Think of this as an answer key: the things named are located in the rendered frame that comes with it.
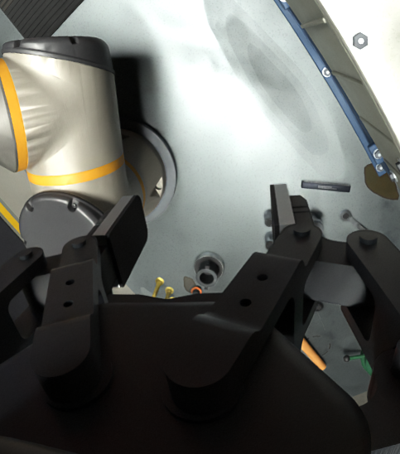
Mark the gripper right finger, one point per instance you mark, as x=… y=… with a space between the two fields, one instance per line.
x=277 y=276

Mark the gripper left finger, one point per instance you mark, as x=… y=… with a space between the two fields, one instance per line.
x=125 y=234

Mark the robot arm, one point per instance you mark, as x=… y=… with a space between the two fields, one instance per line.
x=61 y=106

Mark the short dark steel pin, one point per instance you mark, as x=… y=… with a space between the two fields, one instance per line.
x=268 y=241
x=267 y=217

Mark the brass bolt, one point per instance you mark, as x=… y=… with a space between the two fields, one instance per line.
x=157 y=285
x=168 y=292

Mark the grey metal bushing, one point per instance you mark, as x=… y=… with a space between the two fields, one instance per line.
x=208 y=271

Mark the dark bolt with socket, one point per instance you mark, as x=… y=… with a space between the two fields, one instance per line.
x=316 y=214

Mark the dark steel bolt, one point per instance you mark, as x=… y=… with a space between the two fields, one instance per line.
x=347 y=214

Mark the black knurled rod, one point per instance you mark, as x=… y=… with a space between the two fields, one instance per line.
x=325 y=186

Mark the blue mounting bracket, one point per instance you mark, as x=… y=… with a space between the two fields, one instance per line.
x=345 y=103

